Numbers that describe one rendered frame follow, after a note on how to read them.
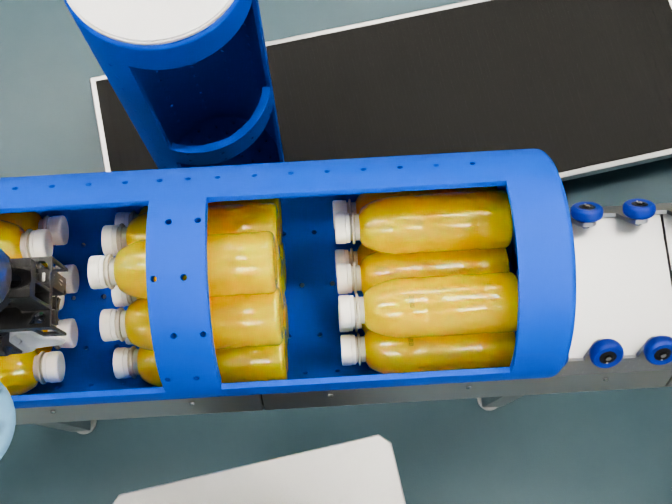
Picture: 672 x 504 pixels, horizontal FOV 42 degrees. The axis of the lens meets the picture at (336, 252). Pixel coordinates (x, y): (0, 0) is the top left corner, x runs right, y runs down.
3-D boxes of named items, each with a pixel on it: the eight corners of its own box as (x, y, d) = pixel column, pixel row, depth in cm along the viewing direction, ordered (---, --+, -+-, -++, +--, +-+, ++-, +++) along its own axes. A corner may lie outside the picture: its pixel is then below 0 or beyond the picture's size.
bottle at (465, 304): (513, 336, 109) (353, 345, 108) (507, 279, 110) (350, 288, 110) (525, 325, 102) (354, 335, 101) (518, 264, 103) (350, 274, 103)
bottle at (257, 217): (275, 199, 105) (109, 208, 105) (278, 259, 105) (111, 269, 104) (278, 205, 112) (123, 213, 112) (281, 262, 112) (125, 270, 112)
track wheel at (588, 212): (607, 222, 123) (608, 209, 123) (575, 224, 123) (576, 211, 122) (597, 211, 127) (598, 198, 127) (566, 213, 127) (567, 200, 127)
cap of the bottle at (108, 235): (114, 223, 106) (100, 224, 106) (116, 255, 106) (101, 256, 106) (122, 225, 110) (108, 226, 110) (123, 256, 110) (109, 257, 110)
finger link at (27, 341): (76, 365, 98) (50, 337, 89) (23, 368, 98) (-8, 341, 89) (78, 339, 99) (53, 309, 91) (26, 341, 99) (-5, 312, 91)
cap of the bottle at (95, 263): (107, 295, 102) (91, 296, 102) (112, 274, 105) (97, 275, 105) (100, 268, 99) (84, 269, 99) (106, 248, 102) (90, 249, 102)
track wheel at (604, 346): (627, 346, 118) (623, 335, 119) (594, 348, 118) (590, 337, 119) (622, 370, 120) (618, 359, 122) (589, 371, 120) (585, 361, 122)
